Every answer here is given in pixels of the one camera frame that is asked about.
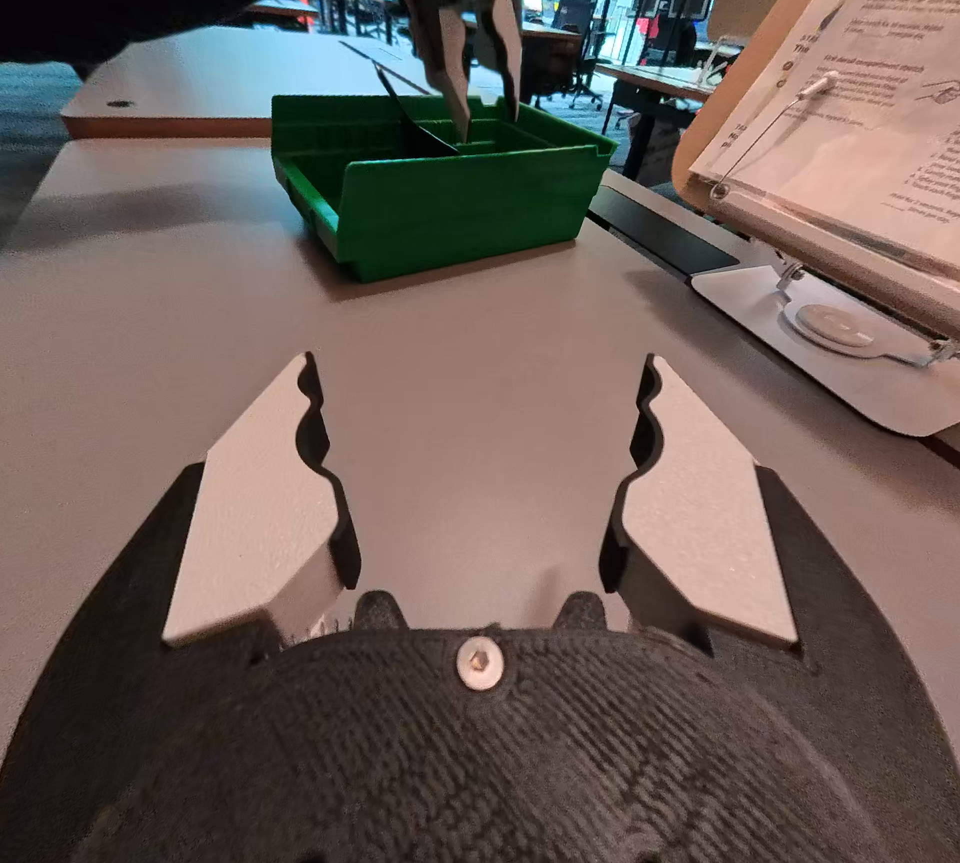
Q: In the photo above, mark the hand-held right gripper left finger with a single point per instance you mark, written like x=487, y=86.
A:
x=255, y=503

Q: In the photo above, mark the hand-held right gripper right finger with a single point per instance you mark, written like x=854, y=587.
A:
x=705, y=518

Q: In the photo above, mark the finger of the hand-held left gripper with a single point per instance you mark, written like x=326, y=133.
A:
x=508, y=38
x=452, y=68

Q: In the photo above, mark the laminated exercise sheet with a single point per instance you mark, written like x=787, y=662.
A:
x=862, y=150

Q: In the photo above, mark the green plastic bin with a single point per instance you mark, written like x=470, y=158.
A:
x=450, y=210

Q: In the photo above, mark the black office chair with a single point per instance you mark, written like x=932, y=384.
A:
x=574, y=15

